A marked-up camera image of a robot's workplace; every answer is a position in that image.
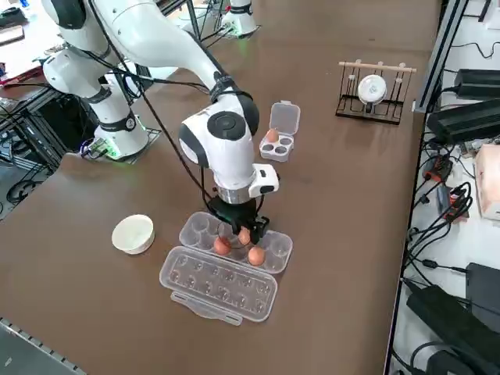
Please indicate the pale pink box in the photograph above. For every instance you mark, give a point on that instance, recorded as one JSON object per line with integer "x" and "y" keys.
{"x": 488, "y": 183}

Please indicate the grey aluminium frame rail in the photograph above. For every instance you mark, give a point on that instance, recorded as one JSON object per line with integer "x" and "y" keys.
{"x": 35, "y": 343}

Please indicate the small four-slot egg tray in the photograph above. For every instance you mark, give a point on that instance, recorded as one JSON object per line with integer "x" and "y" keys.
{"x": 285, "y": 117}

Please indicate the brown egg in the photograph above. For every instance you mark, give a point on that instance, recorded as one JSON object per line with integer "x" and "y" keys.
{"x": 222, "y": 246}
{"x": 272, "y": 135}
{"x": 256, "y": 256}
{"x": 245, "y": 236}

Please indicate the white cup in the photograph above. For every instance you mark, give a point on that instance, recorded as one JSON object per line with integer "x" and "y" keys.
{"x": 372, "y": 89}

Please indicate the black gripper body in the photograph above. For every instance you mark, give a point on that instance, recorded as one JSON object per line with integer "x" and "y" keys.
{"x": 234, "y": 213}

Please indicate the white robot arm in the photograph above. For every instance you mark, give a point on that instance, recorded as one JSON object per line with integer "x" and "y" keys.
{"x": 230, "y": 160}
{"x": 242, "y": 19}

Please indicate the black power brick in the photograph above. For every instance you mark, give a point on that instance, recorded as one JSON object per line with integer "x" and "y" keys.
{"x": 484, "y": 289}
{"x": 449, "y": 324}
{"x": 465, "y": 121}
{"x": 478, "y": 83}

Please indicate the aluminium frame post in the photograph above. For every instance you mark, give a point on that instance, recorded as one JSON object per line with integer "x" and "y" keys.
{"x": 437, "y": 58}

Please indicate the transparent twelve-slot egg tray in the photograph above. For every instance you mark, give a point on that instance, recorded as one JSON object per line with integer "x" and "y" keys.
{"x": 218, "y": 289}

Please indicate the white bowl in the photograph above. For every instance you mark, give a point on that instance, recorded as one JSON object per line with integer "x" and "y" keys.
{"x": 133, "y": 234}

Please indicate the red black power strip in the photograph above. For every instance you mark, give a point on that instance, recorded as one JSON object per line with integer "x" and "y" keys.
{"x": 453, "y": 203}
{"x": 437, "y": 168}

